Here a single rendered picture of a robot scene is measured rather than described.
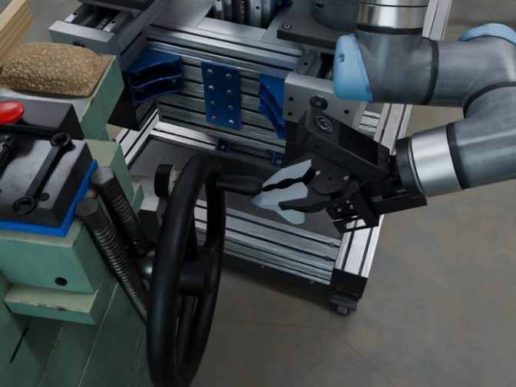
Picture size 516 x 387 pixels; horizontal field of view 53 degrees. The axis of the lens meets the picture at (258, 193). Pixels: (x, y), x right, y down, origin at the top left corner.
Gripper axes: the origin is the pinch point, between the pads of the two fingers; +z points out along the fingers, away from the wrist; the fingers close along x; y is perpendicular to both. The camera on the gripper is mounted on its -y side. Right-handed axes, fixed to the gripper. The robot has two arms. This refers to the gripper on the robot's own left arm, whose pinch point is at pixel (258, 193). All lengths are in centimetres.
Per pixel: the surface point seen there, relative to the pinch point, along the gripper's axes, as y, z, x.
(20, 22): -27.0, 29.6, 20.6
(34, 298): -13.2, 16.0, -20.2
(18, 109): -27.3, 9.6, -8.3
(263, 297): 71, 45, 29
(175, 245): -12.0, -0.6, -16.2
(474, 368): 100, -6, 17
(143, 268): -4.8, 11.0, -12.3
